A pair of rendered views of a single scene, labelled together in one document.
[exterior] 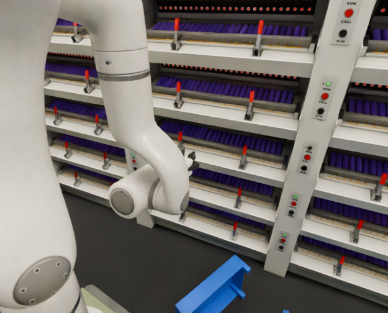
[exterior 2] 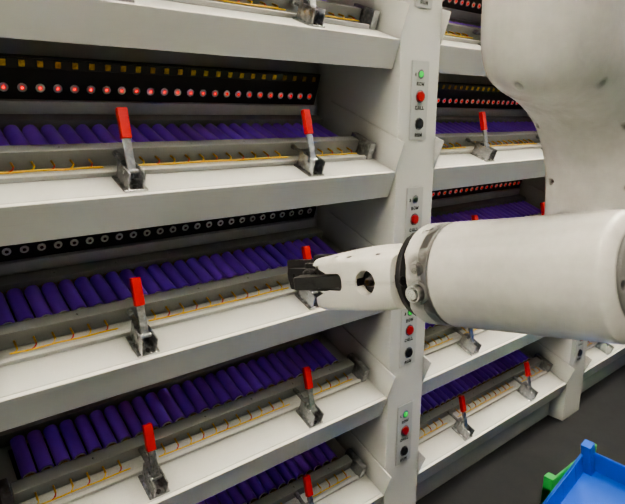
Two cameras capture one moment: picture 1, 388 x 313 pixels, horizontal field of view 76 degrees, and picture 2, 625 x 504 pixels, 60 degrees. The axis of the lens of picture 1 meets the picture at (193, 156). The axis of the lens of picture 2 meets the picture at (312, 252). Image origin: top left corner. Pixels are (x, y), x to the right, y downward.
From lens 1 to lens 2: 0.72 m
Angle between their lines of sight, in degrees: 60
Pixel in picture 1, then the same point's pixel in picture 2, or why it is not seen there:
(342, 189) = not seen: hidden behind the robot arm
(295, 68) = (377, 50)
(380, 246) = (491, 338)
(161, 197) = not seen: outside the picture
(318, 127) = (419, 156)
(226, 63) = (263, 39)
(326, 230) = (440, 359)
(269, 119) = (342, 167)
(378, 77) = (458, 62)
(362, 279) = (485, 417)
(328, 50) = (413, 17)
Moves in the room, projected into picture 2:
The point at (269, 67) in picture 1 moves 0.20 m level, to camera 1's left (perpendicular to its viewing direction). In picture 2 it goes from (341, 49) to (266, 29)
